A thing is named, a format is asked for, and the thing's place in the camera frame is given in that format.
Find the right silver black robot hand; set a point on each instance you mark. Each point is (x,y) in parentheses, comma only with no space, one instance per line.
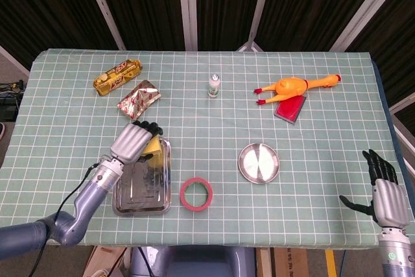
(390,202)

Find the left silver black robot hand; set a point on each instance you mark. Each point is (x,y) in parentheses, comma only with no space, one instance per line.
(129,142)

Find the yellow sponge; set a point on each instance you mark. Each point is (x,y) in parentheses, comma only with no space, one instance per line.
(154,147)

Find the pink tape roll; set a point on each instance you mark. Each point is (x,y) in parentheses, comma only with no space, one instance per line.
(196,207)

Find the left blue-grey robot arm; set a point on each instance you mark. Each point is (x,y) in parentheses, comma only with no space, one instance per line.
(87,199)

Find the silver red snack package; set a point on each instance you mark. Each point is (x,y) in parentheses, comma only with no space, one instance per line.
(137,100)

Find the rectangular steel tray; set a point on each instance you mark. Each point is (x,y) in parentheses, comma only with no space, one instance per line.
(146,196)

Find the gold biscuit package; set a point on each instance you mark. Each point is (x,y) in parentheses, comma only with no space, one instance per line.
(116,76)

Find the green checked tablecloth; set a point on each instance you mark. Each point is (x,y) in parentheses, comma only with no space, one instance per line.
(207,121)

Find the small white bottle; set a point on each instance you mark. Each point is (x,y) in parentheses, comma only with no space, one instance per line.
(213,87)

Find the white shoe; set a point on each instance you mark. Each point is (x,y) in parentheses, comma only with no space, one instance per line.
(2,130)

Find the round steel plate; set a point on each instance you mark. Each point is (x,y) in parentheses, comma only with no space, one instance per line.
(259,163)

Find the blue-grey robot torso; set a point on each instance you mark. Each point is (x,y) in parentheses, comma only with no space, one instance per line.
(194,262)

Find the orange rubber chicken toy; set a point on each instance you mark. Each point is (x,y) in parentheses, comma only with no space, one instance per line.
(290,86)

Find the white frame post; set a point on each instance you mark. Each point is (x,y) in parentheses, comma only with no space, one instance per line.
(103,7)
(366,7)
(259,7)
(189,7)

